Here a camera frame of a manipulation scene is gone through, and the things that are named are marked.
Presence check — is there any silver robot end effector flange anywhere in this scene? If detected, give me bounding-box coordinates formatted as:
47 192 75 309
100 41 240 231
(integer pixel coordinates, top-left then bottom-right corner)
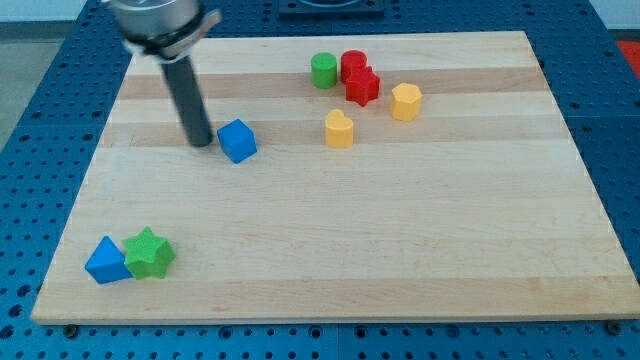
105 0 222 61

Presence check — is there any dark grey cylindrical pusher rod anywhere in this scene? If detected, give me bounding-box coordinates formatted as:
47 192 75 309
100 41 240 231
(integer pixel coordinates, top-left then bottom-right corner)
161 56 213 147

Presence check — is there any blue cube block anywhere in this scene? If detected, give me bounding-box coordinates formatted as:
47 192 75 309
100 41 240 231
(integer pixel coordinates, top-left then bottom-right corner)
217 119 257 164

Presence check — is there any blue triangle block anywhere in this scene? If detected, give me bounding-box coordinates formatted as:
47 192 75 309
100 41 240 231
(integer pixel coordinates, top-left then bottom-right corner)
84 236 133 285

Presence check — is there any green cylinder block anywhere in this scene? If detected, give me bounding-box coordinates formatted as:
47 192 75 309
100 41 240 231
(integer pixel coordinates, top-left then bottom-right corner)
311 52 337 89

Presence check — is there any yellow heart block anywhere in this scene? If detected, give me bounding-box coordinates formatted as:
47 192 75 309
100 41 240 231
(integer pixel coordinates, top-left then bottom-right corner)
325 109 354 148

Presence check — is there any red cylinder block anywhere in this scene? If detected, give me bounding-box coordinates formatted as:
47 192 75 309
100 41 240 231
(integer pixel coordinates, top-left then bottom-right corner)
340 49 367 83

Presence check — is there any red star block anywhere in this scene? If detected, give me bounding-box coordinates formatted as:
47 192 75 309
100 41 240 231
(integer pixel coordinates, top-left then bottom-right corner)
344 66 380 107

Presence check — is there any green star block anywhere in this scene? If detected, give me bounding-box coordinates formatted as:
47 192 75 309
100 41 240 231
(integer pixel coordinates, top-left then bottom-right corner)
123 227 176 280

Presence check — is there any light wooden board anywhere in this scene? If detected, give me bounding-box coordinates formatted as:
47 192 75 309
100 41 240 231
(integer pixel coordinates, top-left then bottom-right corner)
32 31 639 325

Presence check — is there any yellow hexagon block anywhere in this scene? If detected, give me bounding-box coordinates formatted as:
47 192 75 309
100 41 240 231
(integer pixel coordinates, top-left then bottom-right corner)
390 83 423 122

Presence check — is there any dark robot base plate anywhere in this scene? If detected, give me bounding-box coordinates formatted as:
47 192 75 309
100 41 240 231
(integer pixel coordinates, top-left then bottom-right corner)
276 0 385 16

